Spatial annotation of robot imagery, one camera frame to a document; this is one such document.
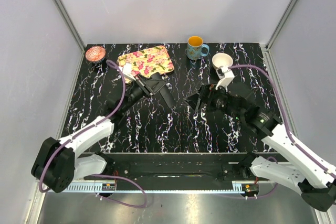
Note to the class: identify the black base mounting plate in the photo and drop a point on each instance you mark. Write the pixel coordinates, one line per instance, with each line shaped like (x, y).
(220, 167)

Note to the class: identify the white slotted cable duct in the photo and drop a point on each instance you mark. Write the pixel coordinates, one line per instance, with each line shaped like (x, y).
(96, 186)

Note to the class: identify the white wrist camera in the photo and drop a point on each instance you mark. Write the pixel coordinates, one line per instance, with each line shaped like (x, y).
(225, 75)
(128, 73)

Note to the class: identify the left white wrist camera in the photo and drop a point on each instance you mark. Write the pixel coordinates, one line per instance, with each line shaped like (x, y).
(128, 73)

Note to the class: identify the cream white bowl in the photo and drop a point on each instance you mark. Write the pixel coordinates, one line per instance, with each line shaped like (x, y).
(222, 60)

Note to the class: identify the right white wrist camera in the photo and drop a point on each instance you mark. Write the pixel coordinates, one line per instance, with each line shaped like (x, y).
(225, 75)

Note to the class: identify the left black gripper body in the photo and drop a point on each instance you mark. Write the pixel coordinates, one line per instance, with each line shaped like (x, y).
(139, 89)

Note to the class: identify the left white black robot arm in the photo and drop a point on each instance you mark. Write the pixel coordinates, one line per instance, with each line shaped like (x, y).
(59, 162)

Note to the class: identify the blue mug orange inside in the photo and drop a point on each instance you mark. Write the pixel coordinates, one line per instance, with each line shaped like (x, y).
(196, 49)

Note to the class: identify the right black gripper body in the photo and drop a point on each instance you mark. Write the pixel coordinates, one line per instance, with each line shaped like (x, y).
(218, 99)

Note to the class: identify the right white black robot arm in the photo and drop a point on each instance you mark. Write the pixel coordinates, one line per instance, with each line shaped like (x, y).
(311, 177)

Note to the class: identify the floral yellow pink tray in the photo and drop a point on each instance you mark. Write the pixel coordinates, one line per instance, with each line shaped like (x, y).
(148, 61)

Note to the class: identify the red patterned bowl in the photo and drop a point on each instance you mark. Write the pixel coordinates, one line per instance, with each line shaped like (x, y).
(95, 54)

